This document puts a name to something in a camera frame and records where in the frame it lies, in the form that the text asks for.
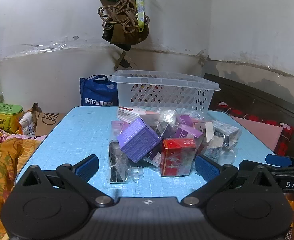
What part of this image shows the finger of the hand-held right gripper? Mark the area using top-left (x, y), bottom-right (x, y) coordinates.
top-left (265, 154), bottom-right (294, 168)
top-left (239, 159), bottom-right (275, 173)

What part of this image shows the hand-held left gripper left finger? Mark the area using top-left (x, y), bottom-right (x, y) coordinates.
top-left (16, 154), bottom-right (113, 208)

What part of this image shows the pink pillow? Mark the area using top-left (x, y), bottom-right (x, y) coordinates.
top-left (230, 116), bottom-right (284, 153)

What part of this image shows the dark wooden headboard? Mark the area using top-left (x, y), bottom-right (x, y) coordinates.
top-left (203, 74), bottom-right (294, 157)

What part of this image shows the blue tote bag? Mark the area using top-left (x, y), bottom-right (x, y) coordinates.
top-left (79, 74), bottom-right (119, 107)

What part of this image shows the black wall plug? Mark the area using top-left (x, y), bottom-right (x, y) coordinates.
top-left (114, 51), bottom-right (135, 71)

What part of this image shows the white and blue packet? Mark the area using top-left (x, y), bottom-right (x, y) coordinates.
top-left (19, 111), bottom-right (35, 136)

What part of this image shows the crumpled clear bag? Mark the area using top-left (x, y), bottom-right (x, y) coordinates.
top-left (159, 107), bottom-right (178, 126)

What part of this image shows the silver packet in clear bag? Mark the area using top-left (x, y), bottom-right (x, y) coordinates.
top-left (212, 120), bottom-right (241, 151)

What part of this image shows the round item in clear bag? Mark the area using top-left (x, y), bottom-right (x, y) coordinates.
top-left (217, 149), bottom-right (236, 166)

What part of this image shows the green patterned strap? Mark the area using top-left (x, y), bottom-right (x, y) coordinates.
top-left (135, 0), bottom-right (147, 32)

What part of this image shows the green box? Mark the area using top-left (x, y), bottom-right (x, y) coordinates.
top-left (0, 102), bottom-right (24, 133)

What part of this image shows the coiled brown rope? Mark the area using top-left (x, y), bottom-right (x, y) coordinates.
top-left (98, 0), bottom-right (150, 34)

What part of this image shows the black packet in clear bag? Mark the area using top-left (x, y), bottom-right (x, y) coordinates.
top-left (109, 141), bottom-right (130, 184)

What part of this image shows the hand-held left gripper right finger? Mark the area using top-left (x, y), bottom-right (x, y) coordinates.
top-left (180, 155), bottom-right (280, 207)

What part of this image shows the clear plastic basket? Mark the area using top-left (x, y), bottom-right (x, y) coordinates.
top-left (110, 70), bottom-right (221, 112)

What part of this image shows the small purple box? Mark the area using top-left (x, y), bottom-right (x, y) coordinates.
top-left (177, 114), bottom-right (194, 127)
top-left (173, 125), bottom-right (203, 141)

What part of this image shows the pink purple packet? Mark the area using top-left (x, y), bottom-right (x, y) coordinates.
top-left (111, 120), bottom-right (130, 141)

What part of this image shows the white and pink box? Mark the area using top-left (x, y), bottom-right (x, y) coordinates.
top-left (117, 107), bottom-right (160, 125)

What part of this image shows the orange floral blanket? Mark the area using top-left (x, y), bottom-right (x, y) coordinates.
top-left (0, 130), bottom-right (48, 240)

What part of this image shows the brown cardboard box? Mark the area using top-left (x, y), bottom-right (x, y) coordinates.
top-left (34, 112), bottom-right (66, 137)

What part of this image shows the large purple box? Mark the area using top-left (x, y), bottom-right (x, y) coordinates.
top-left (117, 117), bottom-right (161, 163)

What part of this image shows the brown hanging bag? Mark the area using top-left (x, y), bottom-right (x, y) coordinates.
top-left (102, 17), bottom-right (150, 51)

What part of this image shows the red box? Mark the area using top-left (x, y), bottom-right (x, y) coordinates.
top-left (160, 139), bottom-right (197, 178)

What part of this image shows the red black plaid blanket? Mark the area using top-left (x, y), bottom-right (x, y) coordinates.
top-left (215, 101), bottom-right (294, 157)

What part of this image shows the white and black small box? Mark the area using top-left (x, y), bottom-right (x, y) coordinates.
top-left (195, 122), bottom-right (214, 141)

